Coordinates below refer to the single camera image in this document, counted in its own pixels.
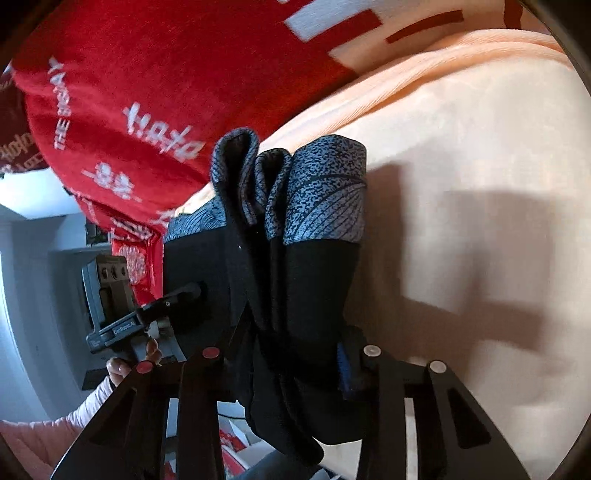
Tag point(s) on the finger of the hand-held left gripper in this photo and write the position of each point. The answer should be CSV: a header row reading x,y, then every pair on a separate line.
x,y
175,297

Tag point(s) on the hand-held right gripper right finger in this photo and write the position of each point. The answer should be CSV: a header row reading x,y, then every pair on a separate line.
x,y
351,374

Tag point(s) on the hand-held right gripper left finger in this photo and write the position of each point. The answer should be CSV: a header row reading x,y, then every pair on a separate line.
x,y
207,369

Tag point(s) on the black pants with grey waistband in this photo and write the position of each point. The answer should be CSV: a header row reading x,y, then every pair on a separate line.
x,y
314,286

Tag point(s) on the person's left forearm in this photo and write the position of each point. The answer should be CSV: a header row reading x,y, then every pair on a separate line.
x,y
51,438

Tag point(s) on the person's left hand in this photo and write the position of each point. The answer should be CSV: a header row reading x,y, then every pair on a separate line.
x,y
117,371

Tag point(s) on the red cloth with round emblem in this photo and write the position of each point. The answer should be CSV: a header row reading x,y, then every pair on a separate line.
x,y
138,263

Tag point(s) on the red and white box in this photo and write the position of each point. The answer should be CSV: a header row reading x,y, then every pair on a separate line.
x,y
233,443

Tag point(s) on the red printed blanket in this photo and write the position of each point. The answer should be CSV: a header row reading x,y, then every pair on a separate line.
x,y
184,69

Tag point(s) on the peach bed sheet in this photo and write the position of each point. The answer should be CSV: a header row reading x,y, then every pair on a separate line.
x,y
461,161

